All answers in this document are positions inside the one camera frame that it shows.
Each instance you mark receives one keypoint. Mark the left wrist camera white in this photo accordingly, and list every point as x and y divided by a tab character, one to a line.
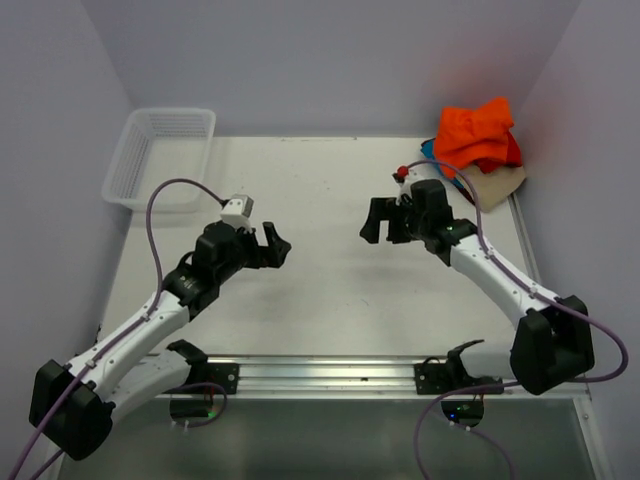
237	212

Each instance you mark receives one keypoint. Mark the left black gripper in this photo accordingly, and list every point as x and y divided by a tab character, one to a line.
259	251

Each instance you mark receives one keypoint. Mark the red t shirt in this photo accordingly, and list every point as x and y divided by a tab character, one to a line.
512	159

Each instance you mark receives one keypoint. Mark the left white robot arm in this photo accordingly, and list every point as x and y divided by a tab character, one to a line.
76	405

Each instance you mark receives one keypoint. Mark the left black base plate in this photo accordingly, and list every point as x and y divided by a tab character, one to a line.
224	374

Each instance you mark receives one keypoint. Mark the orange t shirt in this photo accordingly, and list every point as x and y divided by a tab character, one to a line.
465	135

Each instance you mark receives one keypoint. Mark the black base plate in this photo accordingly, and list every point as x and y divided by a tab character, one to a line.
436	377
224	374

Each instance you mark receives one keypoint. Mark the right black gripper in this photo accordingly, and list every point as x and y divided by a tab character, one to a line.
396	226

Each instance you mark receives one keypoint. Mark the beige t shirt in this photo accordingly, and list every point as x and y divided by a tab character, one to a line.
491	189

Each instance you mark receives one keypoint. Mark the blue t shirt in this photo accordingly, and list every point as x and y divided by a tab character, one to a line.
427	150

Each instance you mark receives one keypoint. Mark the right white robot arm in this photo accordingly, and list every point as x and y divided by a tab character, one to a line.
551	345

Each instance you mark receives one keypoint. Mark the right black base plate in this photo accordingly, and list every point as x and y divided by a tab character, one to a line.
436	377

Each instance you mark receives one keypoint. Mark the aluminium rail frame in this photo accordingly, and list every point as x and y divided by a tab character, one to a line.
290	375

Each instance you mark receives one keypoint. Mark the white plastic basket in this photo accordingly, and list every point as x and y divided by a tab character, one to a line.
156	145

